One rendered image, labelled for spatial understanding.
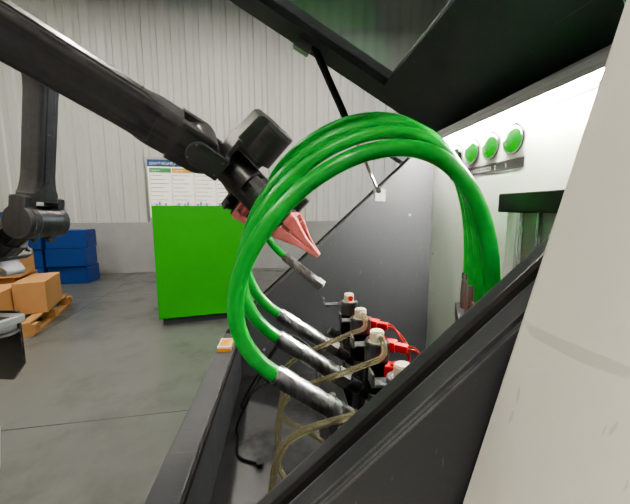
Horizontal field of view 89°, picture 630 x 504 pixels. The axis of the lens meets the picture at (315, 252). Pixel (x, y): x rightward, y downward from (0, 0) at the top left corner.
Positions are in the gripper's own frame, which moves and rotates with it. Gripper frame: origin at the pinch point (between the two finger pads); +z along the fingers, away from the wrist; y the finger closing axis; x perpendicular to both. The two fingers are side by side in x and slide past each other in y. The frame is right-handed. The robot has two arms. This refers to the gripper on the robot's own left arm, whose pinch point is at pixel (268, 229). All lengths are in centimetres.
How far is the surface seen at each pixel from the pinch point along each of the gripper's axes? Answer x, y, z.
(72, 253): 423, 165, -418
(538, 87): -44.5, 6.0, 15.7
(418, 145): -26.7, -21.0, 23.0
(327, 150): -21.1, -19.2, 14.8
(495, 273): -23.6, -14.1, 33.2
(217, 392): 22.5, -6.4, 19.6
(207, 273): 193, 182, -172
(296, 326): -1.3, -10.6, 22.7
